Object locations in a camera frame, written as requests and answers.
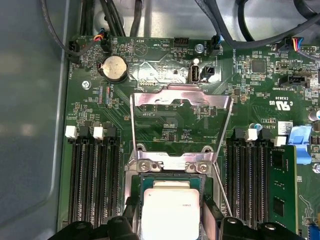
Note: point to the silver CPU chip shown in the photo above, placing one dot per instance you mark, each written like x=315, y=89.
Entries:
x=170, y=212

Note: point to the metal socket cover frame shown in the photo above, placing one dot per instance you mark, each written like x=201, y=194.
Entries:
x=186, y=93

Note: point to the green motherboard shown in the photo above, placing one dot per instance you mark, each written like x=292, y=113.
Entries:
x=250, y=100

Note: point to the round coin cell battery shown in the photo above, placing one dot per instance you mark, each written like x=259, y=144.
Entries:
x=115, y=67

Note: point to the CPU socket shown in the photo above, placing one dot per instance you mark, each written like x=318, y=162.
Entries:
x=133, y=172

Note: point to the blue plastic clip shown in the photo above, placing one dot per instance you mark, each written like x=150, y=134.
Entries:
x=301, y=142

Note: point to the green RAM stick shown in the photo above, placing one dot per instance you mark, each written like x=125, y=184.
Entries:
x=287, y=180

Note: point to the blue expansion slot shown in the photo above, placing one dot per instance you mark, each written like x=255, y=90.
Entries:
x=315, y=230

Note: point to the RAM slot black latch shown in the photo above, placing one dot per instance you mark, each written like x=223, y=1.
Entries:
x=233, y=170
x=115, y=175
x=261, y=180
x=87, y=175

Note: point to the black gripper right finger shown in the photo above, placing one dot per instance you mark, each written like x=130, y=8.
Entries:
x=235, y=228

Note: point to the silver internal USB port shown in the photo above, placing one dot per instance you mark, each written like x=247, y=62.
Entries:
x=193, y=73

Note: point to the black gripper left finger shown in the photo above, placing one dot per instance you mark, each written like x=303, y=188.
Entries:
x=120, y=227

